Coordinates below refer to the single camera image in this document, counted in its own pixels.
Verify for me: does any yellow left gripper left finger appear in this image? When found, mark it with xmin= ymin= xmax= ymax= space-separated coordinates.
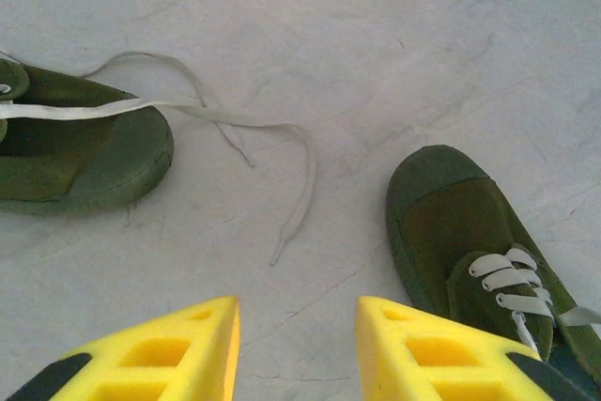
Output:
xmin=4 ymin=296 xmax=241 ymax=401

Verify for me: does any olive green canvas shoe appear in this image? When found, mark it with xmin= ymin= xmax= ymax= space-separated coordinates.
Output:
xmin=0 ymin=58 xmax=175 ymax=217
xmin=385 ymin=145 xmax=601 ymax=388

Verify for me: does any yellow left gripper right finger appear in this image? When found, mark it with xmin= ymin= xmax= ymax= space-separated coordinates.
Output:
xmin=354 ymin=296 xmax=597 ymax=401

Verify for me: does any white shoelace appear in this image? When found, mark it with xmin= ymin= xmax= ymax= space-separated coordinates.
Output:
xmin=0 ymin=51 xmax=316 ymax=267
xmin=468 ymin=248 xmax=601 ymax=360

